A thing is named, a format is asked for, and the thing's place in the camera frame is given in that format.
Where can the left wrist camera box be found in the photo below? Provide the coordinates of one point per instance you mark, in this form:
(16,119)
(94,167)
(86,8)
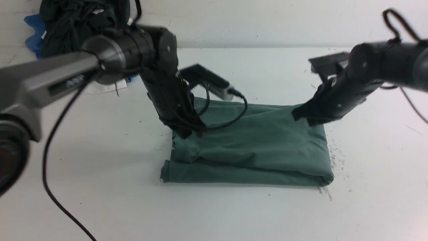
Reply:
(198,75)

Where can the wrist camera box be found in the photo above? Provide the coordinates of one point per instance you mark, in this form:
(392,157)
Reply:
(198,75)
(329,65)

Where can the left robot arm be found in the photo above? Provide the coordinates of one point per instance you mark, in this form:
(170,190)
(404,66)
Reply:
(150,51)

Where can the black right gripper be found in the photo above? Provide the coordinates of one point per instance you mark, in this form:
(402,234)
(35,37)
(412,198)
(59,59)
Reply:
(334,99)

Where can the blue crumpled garment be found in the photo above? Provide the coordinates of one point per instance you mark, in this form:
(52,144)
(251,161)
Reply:
(35,42)

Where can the green long-sleeve top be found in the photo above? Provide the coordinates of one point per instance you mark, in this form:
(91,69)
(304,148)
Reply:
(266,146)

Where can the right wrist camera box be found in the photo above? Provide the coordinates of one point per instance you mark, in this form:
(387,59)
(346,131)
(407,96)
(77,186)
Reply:
(329,65)

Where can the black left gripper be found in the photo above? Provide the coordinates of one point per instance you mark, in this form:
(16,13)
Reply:
(172,100)

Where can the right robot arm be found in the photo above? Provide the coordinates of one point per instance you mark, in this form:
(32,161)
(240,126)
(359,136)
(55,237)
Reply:
(349,77)

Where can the dark green crumpled garment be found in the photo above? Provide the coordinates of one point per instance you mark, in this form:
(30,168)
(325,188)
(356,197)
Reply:
(70,22)

